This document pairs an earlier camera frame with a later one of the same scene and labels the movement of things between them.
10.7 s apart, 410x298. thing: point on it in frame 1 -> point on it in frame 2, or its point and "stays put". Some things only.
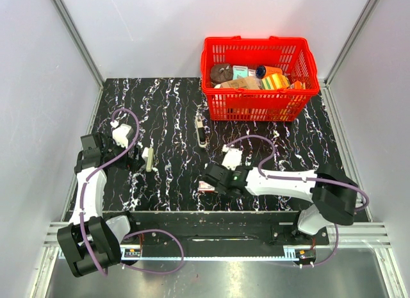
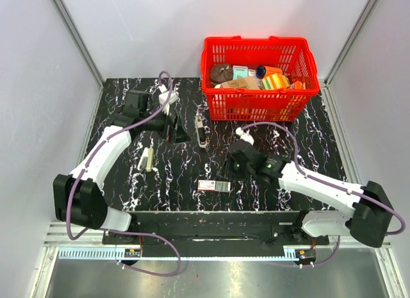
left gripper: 130,163 -> 180,134
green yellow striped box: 275,81 stays put
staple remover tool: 202,132 stays put
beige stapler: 148,154 stays put
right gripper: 217,188 -> 231,172
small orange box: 298,85 stays put
